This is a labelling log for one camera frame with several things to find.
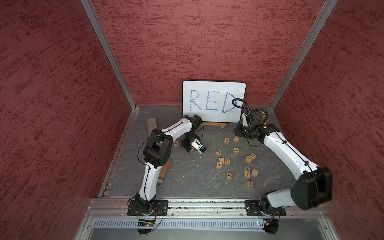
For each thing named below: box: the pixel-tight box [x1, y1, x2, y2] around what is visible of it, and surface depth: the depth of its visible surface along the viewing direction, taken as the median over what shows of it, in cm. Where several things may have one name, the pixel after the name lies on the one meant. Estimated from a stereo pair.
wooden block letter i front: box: [246, 180, 254, 187], surface depth 82 cm
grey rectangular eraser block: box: [147, 117, 158, 136], surface depth 108 cm
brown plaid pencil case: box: [157, 159, 171, 185], surface depth 86 cm
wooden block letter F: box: [216, 162, 222, 170], surface depth 89 cm
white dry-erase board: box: [182, 80, 246, 123], surface depth 100 cm
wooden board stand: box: [202, 122, 227, 128], surface depth 105 cm
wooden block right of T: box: [250, 169, 259, 178], surface depth 85 cm
